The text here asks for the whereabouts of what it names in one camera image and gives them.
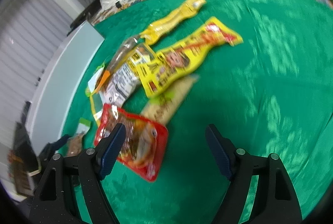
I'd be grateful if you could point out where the small brown snack packet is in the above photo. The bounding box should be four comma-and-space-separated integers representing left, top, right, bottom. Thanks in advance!
66, 118, 91, 157

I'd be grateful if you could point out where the small green snack packet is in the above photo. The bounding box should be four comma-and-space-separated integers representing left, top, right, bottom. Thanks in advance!
85, 62, 106, 97

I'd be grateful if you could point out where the red fish snack packet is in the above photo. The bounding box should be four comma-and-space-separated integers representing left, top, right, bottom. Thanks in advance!
94, 103, 168, 182

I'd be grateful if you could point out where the clear orange snack pouch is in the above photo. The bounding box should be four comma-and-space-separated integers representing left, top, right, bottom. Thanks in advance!
88, 35, 155, 124

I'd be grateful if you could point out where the beige noodle packet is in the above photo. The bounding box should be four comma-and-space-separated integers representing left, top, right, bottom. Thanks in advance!
140, 75, 199, 125

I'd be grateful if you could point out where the yellow red snack packet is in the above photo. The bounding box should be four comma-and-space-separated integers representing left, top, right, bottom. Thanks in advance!
137, 16, 243, 98

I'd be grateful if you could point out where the plain yellow snack packet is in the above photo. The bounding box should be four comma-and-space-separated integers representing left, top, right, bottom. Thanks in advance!
140, 0, 207, 46

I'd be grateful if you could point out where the green brocade bedspread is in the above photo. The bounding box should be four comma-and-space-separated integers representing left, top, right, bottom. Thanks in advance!
63, 0, 332, 223

